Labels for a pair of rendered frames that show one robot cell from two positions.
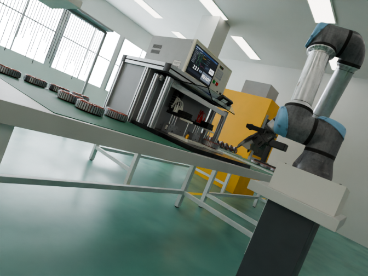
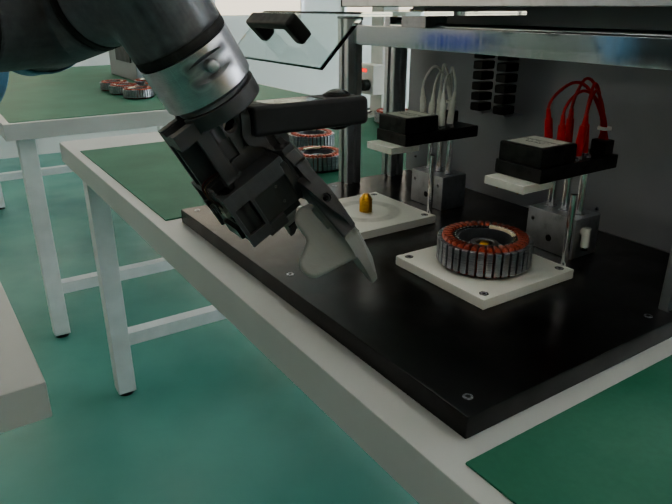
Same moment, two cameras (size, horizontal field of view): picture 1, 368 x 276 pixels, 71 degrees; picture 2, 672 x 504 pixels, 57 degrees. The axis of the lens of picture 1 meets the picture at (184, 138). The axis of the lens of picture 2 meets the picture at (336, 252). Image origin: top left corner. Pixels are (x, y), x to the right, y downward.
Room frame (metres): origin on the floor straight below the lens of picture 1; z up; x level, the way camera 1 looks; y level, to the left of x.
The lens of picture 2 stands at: (1.65, -0.87, 1.07)
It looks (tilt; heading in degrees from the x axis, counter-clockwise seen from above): 22 degrees down; 108
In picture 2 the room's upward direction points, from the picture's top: straight up
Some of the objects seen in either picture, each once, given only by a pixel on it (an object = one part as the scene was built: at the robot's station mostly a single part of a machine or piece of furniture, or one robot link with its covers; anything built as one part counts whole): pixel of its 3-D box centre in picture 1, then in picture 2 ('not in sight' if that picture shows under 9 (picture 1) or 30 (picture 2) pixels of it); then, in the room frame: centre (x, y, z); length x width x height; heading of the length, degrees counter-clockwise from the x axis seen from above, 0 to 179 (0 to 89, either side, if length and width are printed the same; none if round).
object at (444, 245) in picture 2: (210, 143); (483, 247); (1.62, -0.17, 0.80); 0.11 x 0.11 x 0.04
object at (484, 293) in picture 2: (208, 147); (482, 266); (1.62, -0.17, 0.78); 0.15 x 0.15 x 0.01; 51
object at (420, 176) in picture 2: (170, 128); (437, 186); (1.52, 0.10, 0.80); 0.07 x 0.05 x 0.06; 141
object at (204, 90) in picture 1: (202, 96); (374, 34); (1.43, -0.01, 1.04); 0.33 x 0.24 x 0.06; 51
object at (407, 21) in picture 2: not in sight; (423, 22); (1.47, 0.18, 1.05); 0.06 x 0.04 x 0.04; 141
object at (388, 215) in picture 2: (185, 139); (365, 214); (1.43, -0.01, 0.78); 0.15 x 0.15 x 0.01; 51
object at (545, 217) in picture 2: (193, 137); (561, 228); (1.71, -0.05, 0.80); 0.07 x 0.05 x 0.06; 141
